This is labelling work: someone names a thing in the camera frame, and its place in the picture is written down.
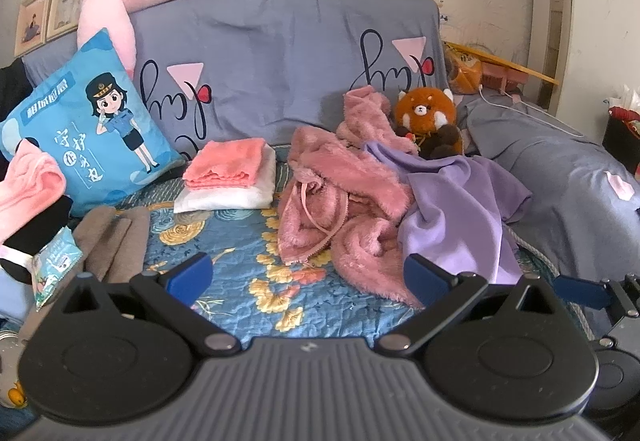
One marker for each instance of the pink fleece cloth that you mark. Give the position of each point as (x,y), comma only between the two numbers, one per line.
(30,191)

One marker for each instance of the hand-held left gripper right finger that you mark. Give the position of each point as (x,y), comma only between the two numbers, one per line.
(425,276)

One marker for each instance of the grey garment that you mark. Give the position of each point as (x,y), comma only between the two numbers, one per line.
(550,161)

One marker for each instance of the black jacket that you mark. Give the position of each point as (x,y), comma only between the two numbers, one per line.
(15,91)

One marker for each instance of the wet wipes packet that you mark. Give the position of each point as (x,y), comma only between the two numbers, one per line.
(52,266)

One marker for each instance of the folded white cloth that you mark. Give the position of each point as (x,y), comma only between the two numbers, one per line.
(225,200)

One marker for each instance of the taupe pants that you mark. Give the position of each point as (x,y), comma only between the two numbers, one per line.
(120,241)

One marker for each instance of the purple sweater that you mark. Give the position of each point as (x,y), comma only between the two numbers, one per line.
(450,206)

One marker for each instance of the framed picture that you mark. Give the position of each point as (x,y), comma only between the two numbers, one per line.
(32,23)
(65,3)

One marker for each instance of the blue cartoon printed pillow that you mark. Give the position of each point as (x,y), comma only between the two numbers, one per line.
(100,136)

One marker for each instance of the grey-blue printed sofa cover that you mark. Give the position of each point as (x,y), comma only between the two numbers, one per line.
(275,61)

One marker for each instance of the orange bag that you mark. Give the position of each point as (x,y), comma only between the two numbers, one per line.
(462,71)

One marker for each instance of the pink fuzzy jacket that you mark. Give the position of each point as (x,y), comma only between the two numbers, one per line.
(325,171)

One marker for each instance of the yellow ruler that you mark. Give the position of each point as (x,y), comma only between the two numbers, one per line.
(525,69)

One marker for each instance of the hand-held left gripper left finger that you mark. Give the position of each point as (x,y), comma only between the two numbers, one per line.
(192,273)

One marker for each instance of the metal can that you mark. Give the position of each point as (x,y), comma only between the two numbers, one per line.
(10,353)

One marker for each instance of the light blue cloth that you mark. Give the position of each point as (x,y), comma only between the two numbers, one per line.
(12,296)

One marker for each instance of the pink box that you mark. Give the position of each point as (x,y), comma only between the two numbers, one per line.
(500,77)

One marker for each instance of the black box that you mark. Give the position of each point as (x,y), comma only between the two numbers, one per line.
(617,141)

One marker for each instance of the red panda plush toy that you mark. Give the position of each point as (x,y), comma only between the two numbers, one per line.
(425,108)

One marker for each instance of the black cloth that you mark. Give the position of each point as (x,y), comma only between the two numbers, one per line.
(35,233)

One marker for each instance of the blue floral quilt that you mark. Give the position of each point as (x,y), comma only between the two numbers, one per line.
(240,231)

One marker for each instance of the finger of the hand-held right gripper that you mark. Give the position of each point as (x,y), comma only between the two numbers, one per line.
(580,290)

